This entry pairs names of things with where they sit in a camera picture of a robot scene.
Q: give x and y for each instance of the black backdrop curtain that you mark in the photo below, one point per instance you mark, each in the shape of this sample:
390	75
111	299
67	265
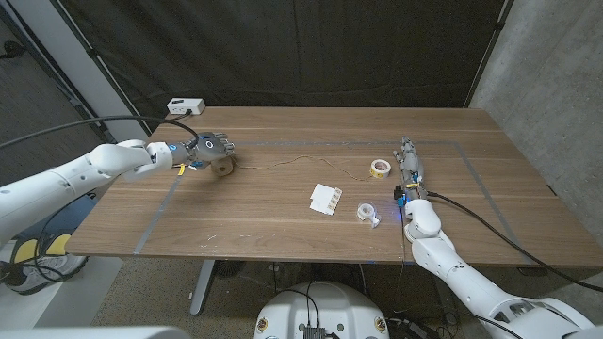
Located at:
282	47

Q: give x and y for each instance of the white yellow sticker roll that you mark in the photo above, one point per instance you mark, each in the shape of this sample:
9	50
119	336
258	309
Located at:
377	172

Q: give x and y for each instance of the black torso connector box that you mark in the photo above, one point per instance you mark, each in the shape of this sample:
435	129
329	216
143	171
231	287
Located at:
314	332

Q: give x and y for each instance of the white power socket box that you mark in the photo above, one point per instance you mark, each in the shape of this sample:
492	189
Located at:
185	105

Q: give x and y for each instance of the yellow black shoe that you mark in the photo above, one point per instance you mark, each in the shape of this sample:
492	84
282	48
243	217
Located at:
28	249

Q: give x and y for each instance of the floor power strip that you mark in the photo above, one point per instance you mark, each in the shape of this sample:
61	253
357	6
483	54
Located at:
410	327

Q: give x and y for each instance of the black wall rail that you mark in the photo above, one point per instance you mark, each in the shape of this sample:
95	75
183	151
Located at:
73	101

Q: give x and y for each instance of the grey table leg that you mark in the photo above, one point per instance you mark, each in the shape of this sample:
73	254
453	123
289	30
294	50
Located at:
203	287
443	292

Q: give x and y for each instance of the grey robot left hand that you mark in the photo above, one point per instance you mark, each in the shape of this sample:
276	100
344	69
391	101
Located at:
207	148

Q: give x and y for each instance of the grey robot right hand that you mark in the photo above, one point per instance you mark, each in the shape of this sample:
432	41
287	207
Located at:
411	165

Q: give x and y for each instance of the black wall hook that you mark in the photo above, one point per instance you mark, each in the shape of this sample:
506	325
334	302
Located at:
10	48

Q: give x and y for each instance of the clear tape roll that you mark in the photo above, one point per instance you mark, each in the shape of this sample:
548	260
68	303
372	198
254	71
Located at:
363	214

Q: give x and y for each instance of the grey sneaker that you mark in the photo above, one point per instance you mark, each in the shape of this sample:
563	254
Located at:
47	270

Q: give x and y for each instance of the brown twine strand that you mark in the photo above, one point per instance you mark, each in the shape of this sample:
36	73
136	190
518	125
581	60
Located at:
306	156

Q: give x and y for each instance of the black backdrop stand pole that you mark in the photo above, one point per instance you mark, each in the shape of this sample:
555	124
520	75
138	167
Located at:
90	53
490	44

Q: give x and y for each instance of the brown twine spool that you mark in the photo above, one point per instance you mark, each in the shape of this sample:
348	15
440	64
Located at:
223	168

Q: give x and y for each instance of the blue chair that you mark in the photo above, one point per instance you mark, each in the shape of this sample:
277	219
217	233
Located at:
75	212

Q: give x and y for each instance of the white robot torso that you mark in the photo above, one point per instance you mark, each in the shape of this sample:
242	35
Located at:
339	306

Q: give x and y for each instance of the white sticker sheet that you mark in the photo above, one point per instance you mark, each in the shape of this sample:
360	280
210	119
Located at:
322	198

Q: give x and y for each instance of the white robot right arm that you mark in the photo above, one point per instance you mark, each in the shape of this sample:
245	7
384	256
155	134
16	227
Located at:
452	268

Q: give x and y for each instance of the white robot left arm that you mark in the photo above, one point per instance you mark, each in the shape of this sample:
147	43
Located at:
56	183

